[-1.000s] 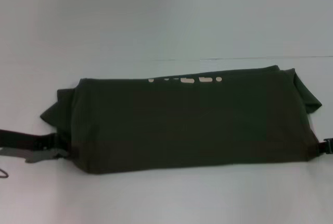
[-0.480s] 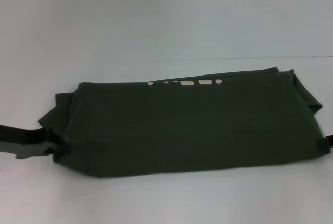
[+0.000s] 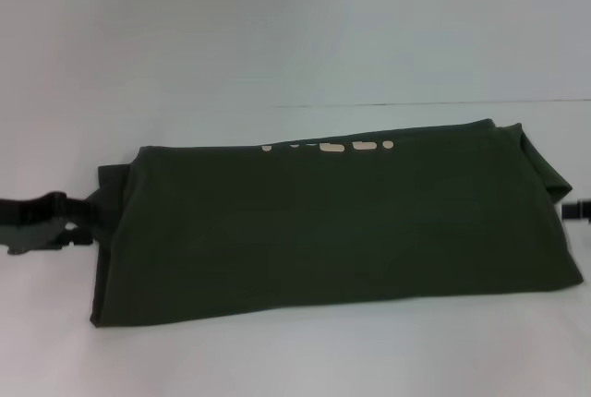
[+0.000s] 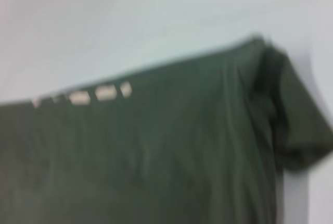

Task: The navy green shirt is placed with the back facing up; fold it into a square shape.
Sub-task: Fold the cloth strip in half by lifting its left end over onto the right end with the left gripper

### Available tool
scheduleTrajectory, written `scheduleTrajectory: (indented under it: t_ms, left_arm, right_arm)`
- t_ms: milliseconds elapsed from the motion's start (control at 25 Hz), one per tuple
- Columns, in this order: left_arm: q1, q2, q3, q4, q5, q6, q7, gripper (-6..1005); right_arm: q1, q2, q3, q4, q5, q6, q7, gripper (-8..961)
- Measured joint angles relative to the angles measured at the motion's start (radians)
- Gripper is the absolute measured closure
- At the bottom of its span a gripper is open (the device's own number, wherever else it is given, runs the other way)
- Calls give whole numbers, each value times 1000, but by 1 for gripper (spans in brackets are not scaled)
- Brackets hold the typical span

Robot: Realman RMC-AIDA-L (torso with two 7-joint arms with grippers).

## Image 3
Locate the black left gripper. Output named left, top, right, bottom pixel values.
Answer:
left=0, top=190, right=103, bottom=256

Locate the dark green t-shirt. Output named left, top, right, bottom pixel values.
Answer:
left=88, top=118, right=585, bottom=330

